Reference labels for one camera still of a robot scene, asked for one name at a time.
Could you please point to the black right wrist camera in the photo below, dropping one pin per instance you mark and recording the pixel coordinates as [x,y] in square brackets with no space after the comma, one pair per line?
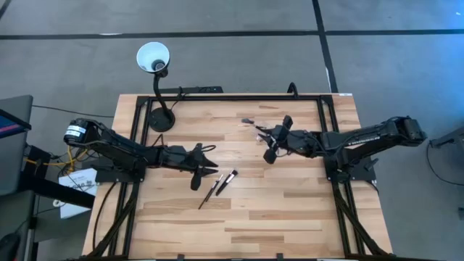
[270,156]

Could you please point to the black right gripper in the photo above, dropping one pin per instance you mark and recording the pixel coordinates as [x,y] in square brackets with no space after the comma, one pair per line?
[293,141]

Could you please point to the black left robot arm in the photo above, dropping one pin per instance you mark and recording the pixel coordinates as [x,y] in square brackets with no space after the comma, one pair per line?
[119,148]

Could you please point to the black aluminium table frame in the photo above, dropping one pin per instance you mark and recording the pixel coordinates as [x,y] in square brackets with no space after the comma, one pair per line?
[235,98]

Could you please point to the thick black brush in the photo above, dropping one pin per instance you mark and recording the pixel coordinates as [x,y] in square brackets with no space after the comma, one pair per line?
[225,183]

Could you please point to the grey computer monitor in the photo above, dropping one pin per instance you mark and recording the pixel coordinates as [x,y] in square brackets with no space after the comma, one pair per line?
[14,163]

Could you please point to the white paper sheet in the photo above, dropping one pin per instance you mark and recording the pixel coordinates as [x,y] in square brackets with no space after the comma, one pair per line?
[72,210]

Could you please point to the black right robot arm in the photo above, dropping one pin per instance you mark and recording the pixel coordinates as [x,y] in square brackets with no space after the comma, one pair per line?
[362,139]

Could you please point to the black edge bracket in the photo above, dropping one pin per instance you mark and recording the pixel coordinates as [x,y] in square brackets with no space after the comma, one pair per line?
[180,257]
[279,256]

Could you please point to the black gooseneck desk lamp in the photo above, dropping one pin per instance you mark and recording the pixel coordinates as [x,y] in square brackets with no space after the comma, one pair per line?
[162,121]

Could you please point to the black desk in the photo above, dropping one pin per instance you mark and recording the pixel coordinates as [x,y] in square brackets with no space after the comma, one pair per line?
[54,190]

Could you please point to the grey equipment leg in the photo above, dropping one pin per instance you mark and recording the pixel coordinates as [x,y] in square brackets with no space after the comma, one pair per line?
[453,137]

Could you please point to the small white label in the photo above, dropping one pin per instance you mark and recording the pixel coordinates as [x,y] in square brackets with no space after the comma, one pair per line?
[345,94]

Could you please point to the black arched hook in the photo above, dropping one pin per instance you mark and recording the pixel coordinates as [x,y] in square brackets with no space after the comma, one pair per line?
[293,84]

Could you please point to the black computer mouse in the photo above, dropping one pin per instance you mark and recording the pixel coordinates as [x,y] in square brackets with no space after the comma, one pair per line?
[9,246]

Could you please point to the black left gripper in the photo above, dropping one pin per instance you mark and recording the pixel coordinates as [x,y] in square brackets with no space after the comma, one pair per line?
[177,157]

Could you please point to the thin black brush dark tip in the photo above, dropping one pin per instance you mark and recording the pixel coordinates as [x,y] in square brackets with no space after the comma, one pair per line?
[210,192]

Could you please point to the large fluffy powder brush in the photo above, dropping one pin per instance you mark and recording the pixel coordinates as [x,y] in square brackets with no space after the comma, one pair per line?
[247,121]

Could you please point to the black power strip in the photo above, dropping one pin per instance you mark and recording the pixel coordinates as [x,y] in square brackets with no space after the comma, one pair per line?
[199,89]

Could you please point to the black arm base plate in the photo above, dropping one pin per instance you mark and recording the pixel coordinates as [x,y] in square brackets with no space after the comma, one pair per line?
[108,175]
[362,174]

